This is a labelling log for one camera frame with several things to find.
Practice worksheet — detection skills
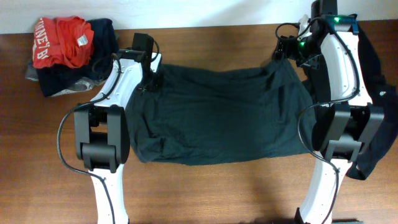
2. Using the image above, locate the black t-shirt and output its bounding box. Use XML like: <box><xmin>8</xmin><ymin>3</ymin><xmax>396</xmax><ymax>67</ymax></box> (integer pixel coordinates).
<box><xmin>346</xmin><ymin>28</ymin><xmax>397</xmax><ymax>180</ymax></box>

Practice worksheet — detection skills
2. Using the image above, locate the dark green t-shirt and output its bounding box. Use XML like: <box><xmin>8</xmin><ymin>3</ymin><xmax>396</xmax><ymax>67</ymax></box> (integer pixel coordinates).
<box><xmin>126</xmin><ymin>60</ymin><xmax>316</xmax><ymax>166</ymax></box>

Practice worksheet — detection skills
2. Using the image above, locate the red t-shirt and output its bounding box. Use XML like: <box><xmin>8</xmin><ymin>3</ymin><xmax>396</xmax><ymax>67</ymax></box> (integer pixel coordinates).
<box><xmin>32</xmin><ymin>16</ymin><xmax>95</xmax><ymax>69</ymax></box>

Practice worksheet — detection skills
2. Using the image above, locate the grey garment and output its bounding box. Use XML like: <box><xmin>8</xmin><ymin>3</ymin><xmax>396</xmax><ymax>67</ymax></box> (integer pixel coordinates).
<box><xmin>25</xmin><ymin>61</ymin><xmax>106</xmax><ymax>97</ymax></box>

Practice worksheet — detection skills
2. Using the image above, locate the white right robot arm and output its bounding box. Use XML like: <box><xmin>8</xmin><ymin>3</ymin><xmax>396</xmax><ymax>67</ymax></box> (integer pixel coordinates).
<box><xmin>272</xmin><ymin>1</ymin><xmax>384</xmax><ymax>223</ymax></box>

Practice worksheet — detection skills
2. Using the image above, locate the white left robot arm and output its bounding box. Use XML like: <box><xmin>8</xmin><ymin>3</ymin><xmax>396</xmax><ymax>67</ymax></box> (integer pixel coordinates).
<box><xmin>73</xmin><ymin>49</ymin><xmax>162</xmax><ymax>223</ymax></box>

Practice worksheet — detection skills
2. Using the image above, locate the navy blue garment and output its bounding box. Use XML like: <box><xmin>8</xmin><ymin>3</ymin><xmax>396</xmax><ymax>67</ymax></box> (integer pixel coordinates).
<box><xmin>36</xmin><ymin>18</ymin><xmax>119</xmax><ymax>97</ymax></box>

